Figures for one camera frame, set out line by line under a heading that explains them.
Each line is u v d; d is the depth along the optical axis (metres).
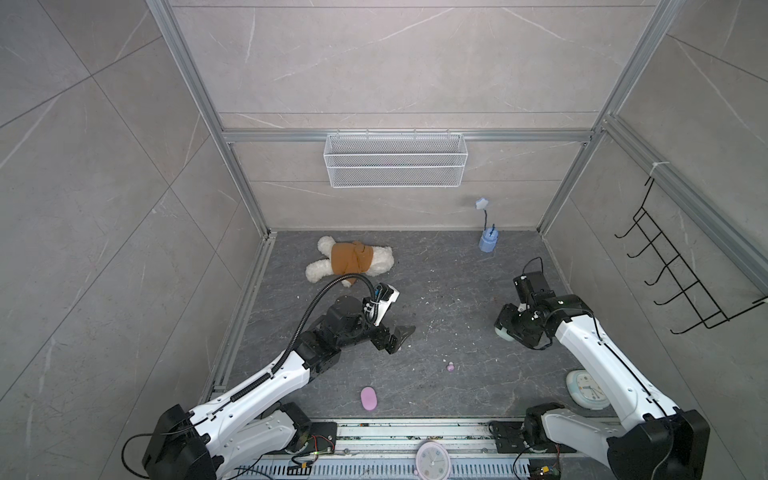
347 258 0.99
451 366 0.85
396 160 1.02
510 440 0.73
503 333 0.75
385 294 0.62
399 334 0.64
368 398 0.78
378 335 0.65
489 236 1.08
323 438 0.73
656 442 0.37
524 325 0.65
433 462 0.69
